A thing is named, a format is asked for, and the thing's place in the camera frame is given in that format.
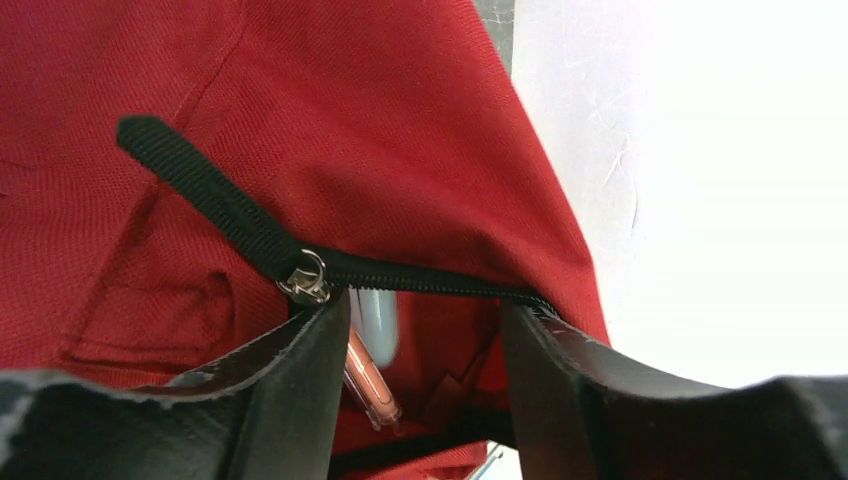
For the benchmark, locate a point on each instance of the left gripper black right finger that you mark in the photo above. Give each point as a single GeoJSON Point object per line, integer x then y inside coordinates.
{"type": "Point", "coordinates": [582, 410]}

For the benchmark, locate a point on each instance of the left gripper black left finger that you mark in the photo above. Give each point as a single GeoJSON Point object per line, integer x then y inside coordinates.
{"type": "Point", "coordinates": [266, 410]}

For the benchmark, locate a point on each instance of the red pencil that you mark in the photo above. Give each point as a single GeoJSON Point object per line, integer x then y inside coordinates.
{"type": "Point", "coordinates": [366, 384]}

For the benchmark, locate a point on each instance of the light blue highlighter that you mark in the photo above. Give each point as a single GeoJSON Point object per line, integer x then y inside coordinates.
{"type": "Point", "coordinates": [374, 316]}

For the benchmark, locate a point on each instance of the red backpack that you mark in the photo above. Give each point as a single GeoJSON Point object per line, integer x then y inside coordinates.
{"type": "Point", "coordinates": [179, 178]}

